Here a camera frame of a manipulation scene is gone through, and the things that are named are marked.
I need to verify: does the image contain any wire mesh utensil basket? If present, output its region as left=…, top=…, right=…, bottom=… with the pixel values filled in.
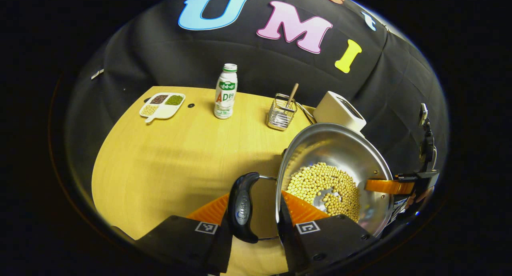
left=267, top=93, right=298, bottom=131

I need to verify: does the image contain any steel pot with black handle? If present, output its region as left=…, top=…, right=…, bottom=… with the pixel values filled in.
left=227, top=123, right=394, bottom=244

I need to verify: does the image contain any wooden handled spoon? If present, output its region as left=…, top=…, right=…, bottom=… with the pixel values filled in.
left=285, top=83, right=299, bottom=109

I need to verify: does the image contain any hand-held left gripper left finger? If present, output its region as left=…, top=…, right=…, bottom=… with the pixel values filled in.
left=112, top=194, right=233, bottom=276

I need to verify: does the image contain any white drink bottle green label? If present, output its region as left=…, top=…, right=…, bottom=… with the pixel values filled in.
left=214, top=63, right=238, bottom=120

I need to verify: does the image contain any white toaster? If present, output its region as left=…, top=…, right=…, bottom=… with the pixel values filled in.
left=313, top=91, right=367, bottom=137

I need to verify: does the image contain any white divided tray of beans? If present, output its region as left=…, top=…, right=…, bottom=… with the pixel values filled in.
left=139, top=92, right=186, bottom=124

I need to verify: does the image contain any toaster power cable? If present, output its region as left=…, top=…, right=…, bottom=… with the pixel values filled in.
left=295, top=102, right=317, bottom=125

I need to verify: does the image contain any black backdrop cloth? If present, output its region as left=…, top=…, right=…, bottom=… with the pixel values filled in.
left=64, top=0, right=448, bottom=176

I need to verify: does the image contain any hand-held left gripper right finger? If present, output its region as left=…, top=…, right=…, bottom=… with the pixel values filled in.
left=278, top=190, right=378, bottom=275

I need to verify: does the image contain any pile of yellow soybeans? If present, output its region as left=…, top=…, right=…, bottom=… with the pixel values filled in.
left=286, top=162, right=361, bottom=223

